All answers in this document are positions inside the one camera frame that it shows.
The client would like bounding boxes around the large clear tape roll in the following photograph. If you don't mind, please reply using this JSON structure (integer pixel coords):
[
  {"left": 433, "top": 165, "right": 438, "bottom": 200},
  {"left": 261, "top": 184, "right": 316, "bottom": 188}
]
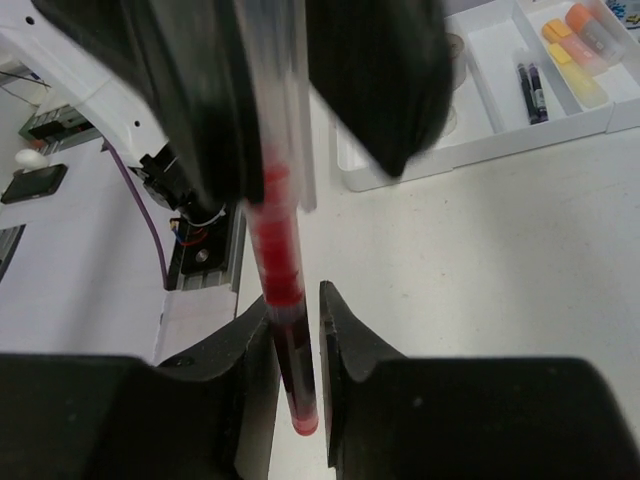
[{"left": 446, "top": 32, "right": 467, "bottom": 90}]

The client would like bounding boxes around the small clear tape roll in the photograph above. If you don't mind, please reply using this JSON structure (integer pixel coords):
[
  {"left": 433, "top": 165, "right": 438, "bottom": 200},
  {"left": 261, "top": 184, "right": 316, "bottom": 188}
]
[{"left": 441, "top": 105, "right": 458, "bottom": 137}]

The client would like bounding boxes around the purple gel pen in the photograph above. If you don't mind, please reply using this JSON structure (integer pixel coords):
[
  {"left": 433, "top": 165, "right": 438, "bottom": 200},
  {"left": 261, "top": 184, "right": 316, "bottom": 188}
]
[{"left": 528, "top": 62, "right": 549, "bottom": 123}]

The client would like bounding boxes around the clear pen cap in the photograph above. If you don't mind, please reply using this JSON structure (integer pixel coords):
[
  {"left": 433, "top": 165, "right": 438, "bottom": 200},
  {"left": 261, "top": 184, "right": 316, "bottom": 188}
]
[{"left": 234, "top": 0, "right": 317, "bottom": 212}]

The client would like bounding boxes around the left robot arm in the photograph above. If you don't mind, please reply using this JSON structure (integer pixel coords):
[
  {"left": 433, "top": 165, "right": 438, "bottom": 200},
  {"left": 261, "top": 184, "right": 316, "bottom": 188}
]
[{"left": 1, "top": 1, "right": 454, "bottom": 224}]

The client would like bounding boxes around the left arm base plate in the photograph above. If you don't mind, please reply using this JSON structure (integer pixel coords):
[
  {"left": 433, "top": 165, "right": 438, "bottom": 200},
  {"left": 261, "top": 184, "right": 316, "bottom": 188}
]
[{"left": 167, "top": 205, "right": 246, "bottom": 293}]

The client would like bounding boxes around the black phone on desk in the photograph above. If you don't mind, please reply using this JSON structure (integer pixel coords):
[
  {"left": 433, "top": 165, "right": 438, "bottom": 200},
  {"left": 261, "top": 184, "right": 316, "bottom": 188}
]
[{"left": 1, "top": 164, "right": 68, "bottom": 205}]

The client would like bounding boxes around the pink highlighter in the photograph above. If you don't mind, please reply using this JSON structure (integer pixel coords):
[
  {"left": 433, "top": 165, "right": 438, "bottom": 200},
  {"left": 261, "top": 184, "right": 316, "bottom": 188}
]
[{"left": 541, "top": 18, "right": 608, "bottom": 76}]

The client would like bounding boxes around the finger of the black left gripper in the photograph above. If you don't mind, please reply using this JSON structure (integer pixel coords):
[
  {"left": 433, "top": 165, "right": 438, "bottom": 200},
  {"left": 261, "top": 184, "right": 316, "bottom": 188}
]
[
  {"left": 34, "top": 1, "right": 264, "bottom": 205},
  {"left": 306, "top": 0, "right": 454, "bottom": 179}
]

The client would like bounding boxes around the white compartment tray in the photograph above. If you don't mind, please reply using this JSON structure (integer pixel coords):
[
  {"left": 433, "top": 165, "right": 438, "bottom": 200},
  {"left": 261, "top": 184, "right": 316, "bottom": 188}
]
[{"left": 335, "top": 0, "right": 640, "bottom": 192}]

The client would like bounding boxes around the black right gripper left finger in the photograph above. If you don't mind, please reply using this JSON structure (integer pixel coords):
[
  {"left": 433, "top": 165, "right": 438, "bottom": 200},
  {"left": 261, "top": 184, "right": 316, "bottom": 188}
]
[{"left": 1, "top": 300, "right": 279, "bottom": 479}]

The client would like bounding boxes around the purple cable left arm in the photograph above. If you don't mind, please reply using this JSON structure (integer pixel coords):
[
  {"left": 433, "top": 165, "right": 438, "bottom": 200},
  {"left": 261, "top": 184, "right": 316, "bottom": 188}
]
[{"left": 102, "top": 139, "right": 171, "bottom": 291}]

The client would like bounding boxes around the black gel pen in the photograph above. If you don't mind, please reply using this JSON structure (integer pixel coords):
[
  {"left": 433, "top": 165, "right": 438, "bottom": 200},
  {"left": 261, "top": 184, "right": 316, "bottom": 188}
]
[{"left": 516, "top": 63, "right": 538, "bottom": 125}]

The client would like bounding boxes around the red gel pen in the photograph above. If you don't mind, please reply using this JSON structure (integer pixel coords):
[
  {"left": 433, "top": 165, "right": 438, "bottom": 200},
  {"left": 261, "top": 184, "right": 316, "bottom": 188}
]
[{"left": 246, "top": 163, "right": 318, "bottom": 436}]

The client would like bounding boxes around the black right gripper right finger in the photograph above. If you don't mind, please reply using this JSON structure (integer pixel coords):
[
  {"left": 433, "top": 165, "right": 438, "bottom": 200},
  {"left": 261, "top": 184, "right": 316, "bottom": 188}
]
[{"left": 319, "top": 281, "right": 639, "bottom": 479}]

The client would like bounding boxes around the orange capped highlighter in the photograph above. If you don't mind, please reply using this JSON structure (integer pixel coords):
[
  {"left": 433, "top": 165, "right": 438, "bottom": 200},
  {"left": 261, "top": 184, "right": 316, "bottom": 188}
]
[{"left": 565, "top": 3, "right": 624, "bottom": 65}]

